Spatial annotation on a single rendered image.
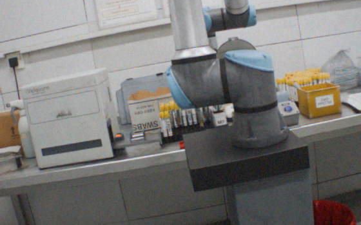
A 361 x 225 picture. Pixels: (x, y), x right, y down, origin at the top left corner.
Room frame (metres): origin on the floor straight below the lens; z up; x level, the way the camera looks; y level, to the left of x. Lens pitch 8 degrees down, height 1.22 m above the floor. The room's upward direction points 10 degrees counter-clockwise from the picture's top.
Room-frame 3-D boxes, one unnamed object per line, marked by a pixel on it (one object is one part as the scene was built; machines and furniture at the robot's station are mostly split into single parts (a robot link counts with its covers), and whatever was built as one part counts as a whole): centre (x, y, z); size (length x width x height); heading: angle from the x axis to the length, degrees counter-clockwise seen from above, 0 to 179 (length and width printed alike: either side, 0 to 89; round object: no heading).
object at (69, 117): (1.44, 0.37, 1.03); 0.31 x 0.27 x 0.30; 91
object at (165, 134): (1.44, 0.00, 0.93); 0.17 x 0.09 x 0.11; 91
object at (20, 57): (1.93, 0.77, 1.28); 0.09 x 0.01 x 0.09; 91
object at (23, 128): (1.53, 0.64, 1.00); 0.09 x 0.08 x 0.24; 1
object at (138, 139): (1.35, 0.18, 0.92); 0.21 x 0.07 x 0.05; 91
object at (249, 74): (0.99, -0.19, 1.11); 0.13 x 0.12 x 0.14; 80
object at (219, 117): (1.40, -0.14, 0.92); 0.05 x 0.04 x 0.06; 3
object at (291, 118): (1.34, -0.36, 0.92); 0.13 x 0.07 x 0.08; 1
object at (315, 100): (1.42, -0.53, 0.92); 0.13 x 0.13 x 0.10; 88
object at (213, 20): (1.31, -0.13, 1.27); 0.11 x 0.11 x 0.08; 80
